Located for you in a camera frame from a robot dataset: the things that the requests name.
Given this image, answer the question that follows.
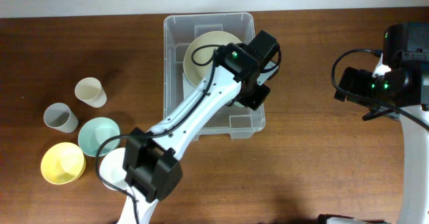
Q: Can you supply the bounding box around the cream bowl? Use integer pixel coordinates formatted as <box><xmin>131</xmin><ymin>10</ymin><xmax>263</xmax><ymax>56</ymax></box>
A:
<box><xmin>183</xmin><ymin>31</ymin><xmax>242</xmax><ymax>87</ymax></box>

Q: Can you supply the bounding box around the cream cup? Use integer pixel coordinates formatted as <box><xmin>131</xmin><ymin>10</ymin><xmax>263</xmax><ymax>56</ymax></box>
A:
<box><xmin>74</xmin><ymin>77</ymin><xmax>107</xmax><ymax>108</ymax></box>

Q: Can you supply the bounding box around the light grey cup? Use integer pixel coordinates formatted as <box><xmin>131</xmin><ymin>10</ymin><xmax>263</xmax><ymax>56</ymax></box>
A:
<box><xmin>43</xmin><ymin>103</ymin><xmax>78</xmax><ymax>133</ymax></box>

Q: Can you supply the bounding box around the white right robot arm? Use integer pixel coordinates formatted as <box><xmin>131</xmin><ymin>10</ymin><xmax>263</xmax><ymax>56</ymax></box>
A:
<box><xmin>330</xmin><ymin>22</ymin><xmax>428</xmax><ymax>223</ymax></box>

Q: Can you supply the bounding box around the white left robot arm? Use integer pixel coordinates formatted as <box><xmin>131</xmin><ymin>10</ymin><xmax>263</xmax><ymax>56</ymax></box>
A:
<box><xmin>119</xmin><ymin>31</ymin><xmax>281</xmax><ymax>223</ymax></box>

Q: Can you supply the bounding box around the clear plastic storage container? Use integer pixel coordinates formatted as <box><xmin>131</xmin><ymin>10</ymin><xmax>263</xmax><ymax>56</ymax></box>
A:
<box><xmin>163</xmin><ymin>12</ymin><xmax>266</xmax><ymax>141</ymax></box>

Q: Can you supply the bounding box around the white label sticker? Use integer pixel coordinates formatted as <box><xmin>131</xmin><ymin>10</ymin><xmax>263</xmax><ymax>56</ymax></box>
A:
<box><xmin>182</xmin><ymin>73</ymin><xmax>195</xmax><ymax>99</ymax></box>

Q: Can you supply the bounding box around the white small bowl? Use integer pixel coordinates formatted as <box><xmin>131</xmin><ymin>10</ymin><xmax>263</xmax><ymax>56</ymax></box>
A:
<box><xmin>100</xmin><ymin>148</ymin><xmax>127</xmax><ymax>190</ymax></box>

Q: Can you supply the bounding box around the mint green small bowl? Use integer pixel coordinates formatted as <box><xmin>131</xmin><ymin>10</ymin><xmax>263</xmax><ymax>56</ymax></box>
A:
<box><xmin>78</xmin><ymin>117</ymin><xmax>120</xmax><ymax>157</ymax></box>

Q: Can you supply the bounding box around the yellow small bowl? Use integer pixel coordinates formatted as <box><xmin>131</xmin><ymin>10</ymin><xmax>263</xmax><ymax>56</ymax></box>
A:
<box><xmin>40</xmin><ymin>142</ymin><xmax>86</xmax><ymax>185</ymax></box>

